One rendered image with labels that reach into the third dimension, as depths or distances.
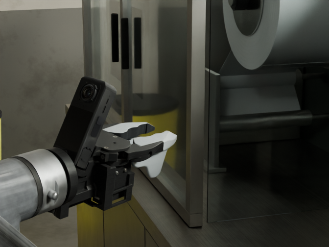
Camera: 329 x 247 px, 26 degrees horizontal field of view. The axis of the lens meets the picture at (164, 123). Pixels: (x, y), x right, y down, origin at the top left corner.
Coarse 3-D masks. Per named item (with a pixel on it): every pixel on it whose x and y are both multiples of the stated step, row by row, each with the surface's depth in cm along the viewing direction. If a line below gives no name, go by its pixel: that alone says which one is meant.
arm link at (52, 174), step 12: (12, 156) 84; (24, 156) 83; (36, 156) 83; (48, 156) 84; (36, 168) 82; (48, 168) 83; (60, 168) 84; (48, 180) 82; (60, 180) 83; (48, 192) 82; (60, 192) 84; (48, 204) 83; (60, 204) 85
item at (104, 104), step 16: (80, 80) 90; (96, 80) 89; (80, 96) 89; (96, 96) 88; (112, 96) 89; (80, 112) 88; (96, 112) 87; (64, 128) 89; (80, 128) 88; (96, 128) 88; (64, 144) 88; (80, 144) 87; (80, 160) 87
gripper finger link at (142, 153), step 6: (132, 144) 93; (150, 144) 94; (156, 144) 94; (162, 144) 95; (126, 150) 91; (132, 150) 91; (138, 150) 91; (144, 150) 92; (150, 150) 93; (156, 150) 94; (162, 150) 96; (120, 156) 91; (126, 156) 91; (132, 156) 91; (138, 156) 91; (144, 156) 92; (150, 156) 93
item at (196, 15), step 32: (192, 0) 140; (128, 32) 192; (192, 32) 141; (128, 64) 194; (192, 64) 143; (192, 96) 144; (192, 128) 146; (192, 160) 148; (160, 192) 172; (192, 192) 150; (192, 224) 152
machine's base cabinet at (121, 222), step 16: (80, 208) 265; (96, 208) 233; (112, 208) 209; (128, 208) 189; (80, 224) 268; (96, 224) 236; (112, 224) 211; (128, 224) 190; (80, 240) 271; (96, 240) 238; (112, 240) 213; (128, 240) 192; (144, 240) 175
